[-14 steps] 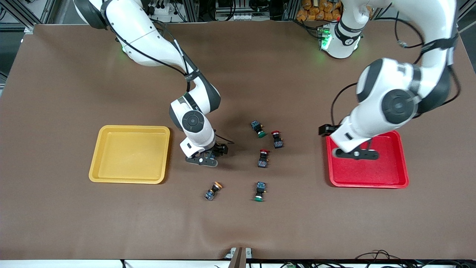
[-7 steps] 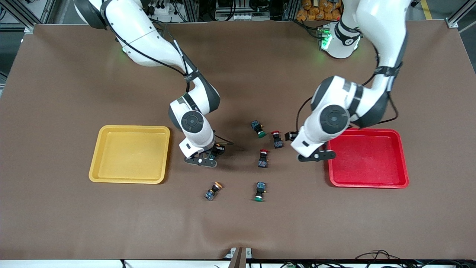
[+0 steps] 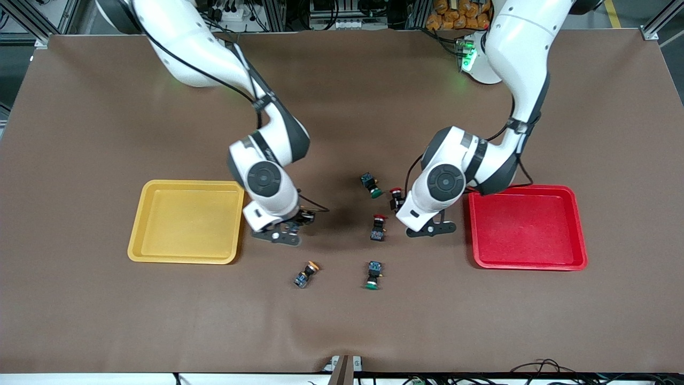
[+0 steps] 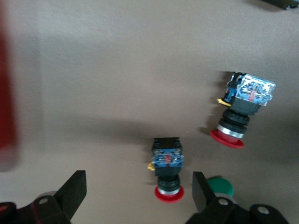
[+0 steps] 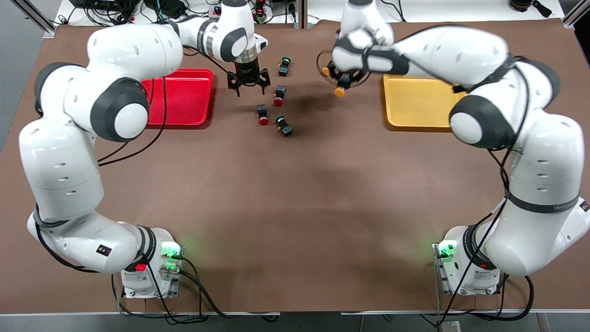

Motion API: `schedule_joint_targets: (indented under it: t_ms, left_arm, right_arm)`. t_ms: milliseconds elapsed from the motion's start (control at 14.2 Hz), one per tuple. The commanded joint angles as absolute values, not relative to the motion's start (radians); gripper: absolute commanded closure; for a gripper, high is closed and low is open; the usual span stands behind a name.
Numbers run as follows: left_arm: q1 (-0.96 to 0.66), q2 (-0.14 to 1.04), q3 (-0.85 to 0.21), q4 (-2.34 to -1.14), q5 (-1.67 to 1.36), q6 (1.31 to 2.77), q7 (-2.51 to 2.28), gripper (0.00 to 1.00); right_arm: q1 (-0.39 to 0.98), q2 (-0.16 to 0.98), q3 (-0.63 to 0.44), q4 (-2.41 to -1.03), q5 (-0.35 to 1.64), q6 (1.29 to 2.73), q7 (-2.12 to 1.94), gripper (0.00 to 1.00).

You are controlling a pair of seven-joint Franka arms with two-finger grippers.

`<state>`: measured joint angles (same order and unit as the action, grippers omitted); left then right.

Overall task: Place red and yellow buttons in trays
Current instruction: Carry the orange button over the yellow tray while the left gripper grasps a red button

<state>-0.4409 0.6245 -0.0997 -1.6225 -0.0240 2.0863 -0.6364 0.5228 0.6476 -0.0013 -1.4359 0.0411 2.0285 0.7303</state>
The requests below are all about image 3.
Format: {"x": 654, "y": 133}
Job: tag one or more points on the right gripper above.
{"x": 303, "y": 217}

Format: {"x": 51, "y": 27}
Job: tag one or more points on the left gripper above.
{"x": 398, "y": 202}

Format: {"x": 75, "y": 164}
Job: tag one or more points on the red mushroom push button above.
{"x": 378, "y": 231}
{"x": 396, "y": 190}

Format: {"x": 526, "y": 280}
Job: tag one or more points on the yellow mushroom push button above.
{"x": 305, "y": 218}
{"x": 303, "y": 278}

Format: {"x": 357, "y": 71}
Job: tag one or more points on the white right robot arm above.
{"x": 187, "y": 43}

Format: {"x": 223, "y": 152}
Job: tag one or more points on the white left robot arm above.
{"x": 518, "y": 48}

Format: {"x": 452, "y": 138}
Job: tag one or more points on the green mushroom push button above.
{"x": 368, "y": 182}
{"x": 374, "y": 269}

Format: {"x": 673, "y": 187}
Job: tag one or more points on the yellow plastic tray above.
{"x": 187, "y": 224}

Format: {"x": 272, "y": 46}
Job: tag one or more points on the red plastic tray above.
{"x": 529, "y": 230}

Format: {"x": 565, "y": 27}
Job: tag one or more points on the brown table mat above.
{"x": 342, "y": 321}

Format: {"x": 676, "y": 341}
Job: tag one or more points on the white power strip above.
{"x": 235, "y": 18}

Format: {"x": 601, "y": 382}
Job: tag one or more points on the orange packaged goods pile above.
{"x": 459, "y": 13}

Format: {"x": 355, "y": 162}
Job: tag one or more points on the grey metal equipment rack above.
{"x": 347, "y": 16}

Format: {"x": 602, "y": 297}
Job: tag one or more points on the metal camera post bracket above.
{"x": 342, "y": 370}

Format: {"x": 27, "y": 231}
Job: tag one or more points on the aluminium frame profile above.
{"x": 649, "y": 33}
{"x": 40, "y": 38}

